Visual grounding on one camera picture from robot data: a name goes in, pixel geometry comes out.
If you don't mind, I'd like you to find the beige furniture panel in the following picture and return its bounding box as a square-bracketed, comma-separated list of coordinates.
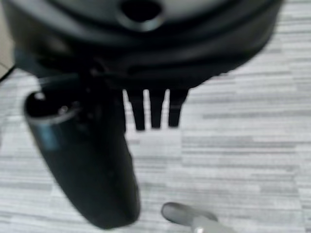
[0, 0, 16, 82]

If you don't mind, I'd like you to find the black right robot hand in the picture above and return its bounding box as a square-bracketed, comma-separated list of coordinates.
[1, 0, 285, 230]

